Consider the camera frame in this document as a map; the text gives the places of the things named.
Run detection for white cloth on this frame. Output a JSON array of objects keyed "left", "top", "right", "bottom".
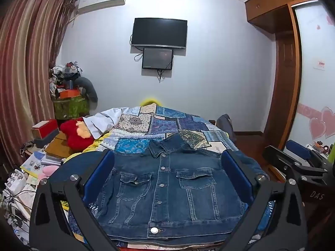
[{"left": 83, "top": 107, "right": 132, "bottom": 140}]

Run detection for tangle of cables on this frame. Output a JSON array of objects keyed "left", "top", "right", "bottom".
[{"left": 0, "top": 170, "right": 40, "bottom": 241}]

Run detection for brown cardboard box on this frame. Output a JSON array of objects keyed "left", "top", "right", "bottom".
[{"left": 44, "top": 132, "right": 70, "bottom": 159}]

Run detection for open magazine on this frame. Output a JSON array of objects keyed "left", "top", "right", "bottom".
[{"left": 19, "top": 151, "right": 47, "bottom": 176}]

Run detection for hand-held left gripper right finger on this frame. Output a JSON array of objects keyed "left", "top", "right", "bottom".
[{"left": 220, "top": 149, "right": 308, "bottom": 251}]

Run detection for dark grey box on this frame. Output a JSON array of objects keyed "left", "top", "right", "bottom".
[{"left": 34, "top": 129, "right": 60, "bottom": 148}]

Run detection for pink heart stickers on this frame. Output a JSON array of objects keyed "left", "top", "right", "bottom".
[{"left": 298, "top": 103, "right": 335, "bottom": 141}]

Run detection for orange box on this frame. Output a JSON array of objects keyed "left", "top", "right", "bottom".
[{"left": 60, "top": 89, "right": 82, "bottom": 99}]

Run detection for yellow bed sheet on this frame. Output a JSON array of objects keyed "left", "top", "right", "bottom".
[{"left": 82, "top": 133, "right": 112, "bottom": 154}]

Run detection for white air conditioner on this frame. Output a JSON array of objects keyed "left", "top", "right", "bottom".
[{"left": 74, "top": 0, "right": 128, "bottom": 15}]

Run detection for blue denim jacket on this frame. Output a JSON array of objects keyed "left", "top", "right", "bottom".
[{"left": 95, "top": 133, "right": 268, "bottom": 241}]

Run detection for green storage box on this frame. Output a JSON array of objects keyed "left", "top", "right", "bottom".
[{"left": 53, "top": 96, "right": 90, "bottom": 121}]

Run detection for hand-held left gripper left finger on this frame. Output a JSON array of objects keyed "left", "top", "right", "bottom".
[{"left": 29, "top": 149, "right": 119, "bottom": 251}]

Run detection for red plush toy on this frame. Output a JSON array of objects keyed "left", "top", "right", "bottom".
[{"left": 60, "top": 118, "right": 95, "bottom": 152}]

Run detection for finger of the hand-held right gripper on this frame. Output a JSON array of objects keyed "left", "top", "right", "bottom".
[
  {"left": 262, "top": 145, "right": 327, "bottom": 174},
  {"left": 286, "top": 140, "right": 328, "bottom": 167}
]

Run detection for small dresser items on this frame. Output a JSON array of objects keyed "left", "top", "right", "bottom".
[{"left": 307, "top": 140, "right": 335, "bottom": 159}]

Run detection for dark grey backpack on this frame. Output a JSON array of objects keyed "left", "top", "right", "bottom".
[{"left": 216, "top": 114, "right": 236, "bottom": 143}]

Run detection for yellow fuzzy item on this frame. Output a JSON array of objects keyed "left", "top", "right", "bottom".
[{"left": 139, "top": 97, "right": 161, "bottom": 107}]

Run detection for grey neck pillow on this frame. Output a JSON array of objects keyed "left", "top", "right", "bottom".
[{"left": 75, "top": 76, "right": 99, "bottom": 104}]

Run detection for pile of clothes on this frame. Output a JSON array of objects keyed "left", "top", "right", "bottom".
[{"left": 49, "top": 61, "right": 85, "bottom": 95}]

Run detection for small black monitor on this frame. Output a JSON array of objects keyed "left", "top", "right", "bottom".
[{"left": 142, "top": 47, "right": 174, "bottom": 71}]

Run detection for red box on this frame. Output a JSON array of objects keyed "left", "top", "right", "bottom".
[{"left": 31, "top": 119, "right": 59, "bottom": 139}]

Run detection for stack of books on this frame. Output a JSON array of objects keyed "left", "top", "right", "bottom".
[{"left": 40, "top": 151, "right": 66, "bottom": 167}]

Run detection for large black television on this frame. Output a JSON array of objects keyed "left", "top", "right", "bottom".
[{"left": 130, "top": 17, "right": 188, "bottom": 50}]

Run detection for wooden wardrobe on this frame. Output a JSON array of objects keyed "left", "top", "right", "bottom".
[{"left": 244, "top": 0, "right": 319, "bottom": 151}]

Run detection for striped brown curtain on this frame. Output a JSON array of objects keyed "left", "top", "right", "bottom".
[{"left": 0, "top": 0, "right": 77, "bottom": 168}]

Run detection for white sliding wardrobe door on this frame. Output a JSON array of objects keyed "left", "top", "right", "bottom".
[{"left": 292, "top": 0, "right": 335, "bottom": 153}]

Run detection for patchwork printed blanket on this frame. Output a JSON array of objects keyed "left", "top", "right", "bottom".
[{"left": 62, "top": 105, "right": 276, "bottom": 251}]

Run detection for pink plush item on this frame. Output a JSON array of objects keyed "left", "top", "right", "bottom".
[{"left": 39, "top": 165, "right": 61, "bottom": 180}]

